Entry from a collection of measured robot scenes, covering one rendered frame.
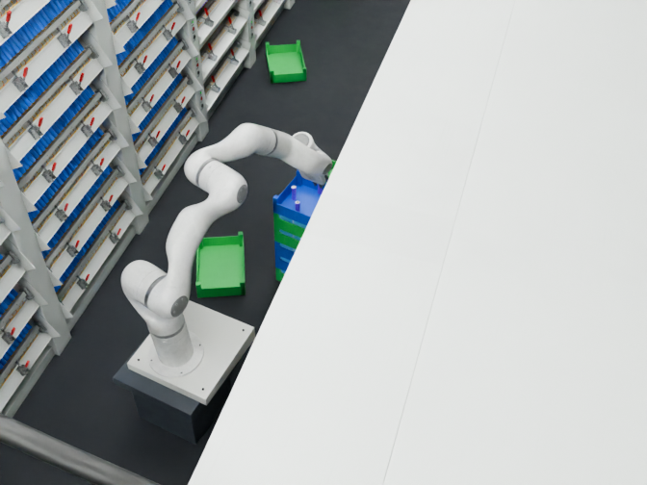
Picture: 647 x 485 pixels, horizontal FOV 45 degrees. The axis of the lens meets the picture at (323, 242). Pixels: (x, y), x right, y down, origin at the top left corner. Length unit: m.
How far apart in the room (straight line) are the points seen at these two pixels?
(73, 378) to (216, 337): 0.67
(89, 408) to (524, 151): 2.18
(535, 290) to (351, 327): 0.25
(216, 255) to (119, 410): 0.84
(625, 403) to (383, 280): 0.33
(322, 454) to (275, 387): 0.10
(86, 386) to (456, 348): 2.30
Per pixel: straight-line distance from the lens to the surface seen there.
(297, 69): 4.57
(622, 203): 1.24
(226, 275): 3.39
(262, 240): 3.53
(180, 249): 2.40
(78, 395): 3.14
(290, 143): 2.59
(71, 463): 0.85
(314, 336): 0.99
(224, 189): 2.35
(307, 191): 3.16
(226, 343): 2.75
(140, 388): 2.75
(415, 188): 1.19
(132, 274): 2.46
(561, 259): 1.13
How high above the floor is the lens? 2.53
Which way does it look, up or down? 46 degrees down
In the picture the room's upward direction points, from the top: 1 degrees clockwise
